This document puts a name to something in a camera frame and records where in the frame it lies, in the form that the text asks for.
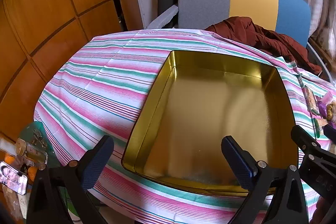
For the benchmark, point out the wooden side table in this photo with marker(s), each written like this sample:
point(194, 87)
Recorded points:
point(329, 52)

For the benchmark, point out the pink hair roller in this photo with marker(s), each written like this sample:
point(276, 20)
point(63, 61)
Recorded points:
point(329, 97)

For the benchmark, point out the gold metal tin box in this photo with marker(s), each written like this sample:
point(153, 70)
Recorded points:
point(210, 108)

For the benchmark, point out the cracker packet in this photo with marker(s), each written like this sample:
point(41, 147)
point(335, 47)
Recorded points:
point(320, 127)
point(311, 100)

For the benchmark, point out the orange fruit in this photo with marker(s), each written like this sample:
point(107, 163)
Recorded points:
point(32, 174)

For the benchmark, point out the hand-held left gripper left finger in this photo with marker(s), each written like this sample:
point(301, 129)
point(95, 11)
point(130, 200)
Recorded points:
point(97, 161)

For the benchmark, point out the pink green striped tablecloth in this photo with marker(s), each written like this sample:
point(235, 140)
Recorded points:
point(99, 87)

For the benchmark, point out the glass bottle with gold cap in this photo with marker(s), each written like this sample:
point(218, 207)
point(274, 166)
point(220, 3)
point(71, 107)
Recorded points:
point(31, 153)

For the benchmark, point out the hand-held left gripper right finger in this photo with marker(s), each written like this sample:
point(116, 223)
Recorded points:
point(237, 163)

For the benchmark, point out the smartphone with lit screen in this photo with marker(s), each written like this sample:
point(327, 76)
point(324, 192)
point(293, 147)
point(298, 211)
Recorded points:
point(13, 179)

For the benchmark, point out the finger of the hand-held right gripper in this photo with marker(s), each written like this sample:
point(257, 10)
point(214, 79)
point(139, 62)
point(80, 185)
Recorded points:
point(305, 140)
point(330, 132)

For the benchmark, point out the brown jacket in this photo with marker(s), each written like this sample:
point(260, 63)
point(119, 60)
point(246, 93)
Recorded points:
point(262, 37)

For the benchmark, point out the yellow plush toy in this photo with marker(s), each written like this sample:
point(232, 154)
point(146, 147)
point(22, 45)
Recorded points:
point(331, 111)

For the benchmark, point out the wooden wardrobe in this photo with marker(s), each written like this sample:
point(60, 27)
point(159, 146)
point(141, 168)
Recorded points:
point(52, 3)

